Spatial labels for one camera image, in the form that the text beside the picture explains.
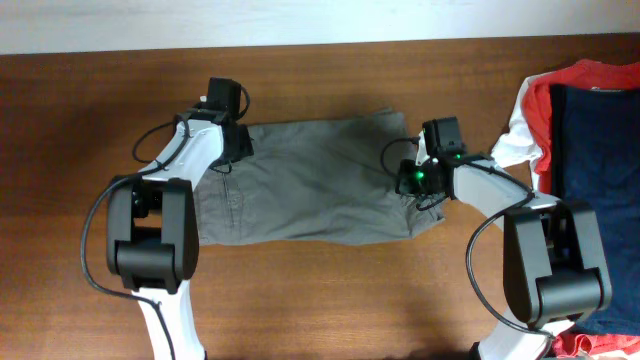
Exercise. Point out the grey shorts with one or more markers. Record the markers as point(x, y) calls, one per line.
point(315, 180)

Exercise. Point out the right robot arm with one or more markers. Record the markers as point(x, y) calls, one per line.
point(555, 272)

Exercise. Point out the white folded garment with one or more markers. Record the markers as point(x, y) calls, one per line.
point(517, 145)

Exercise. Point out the red folded garment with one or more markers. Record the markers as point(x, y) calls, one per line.
point(587, 75)

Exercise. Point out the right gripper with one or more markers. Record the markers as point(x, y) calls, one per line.
point(407, 181)

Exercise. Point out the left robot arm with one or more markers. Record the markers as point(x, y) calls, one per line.
point(152, 241)

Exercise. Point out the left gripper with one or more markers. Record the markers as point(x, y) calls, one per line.
point(240, 145)

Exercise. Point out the navy blue folded garment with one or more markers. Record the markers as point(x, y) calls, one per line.
point(600, 145)

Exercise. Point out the black folded garment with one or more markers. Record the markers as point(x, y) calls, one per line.
point(558, 104)

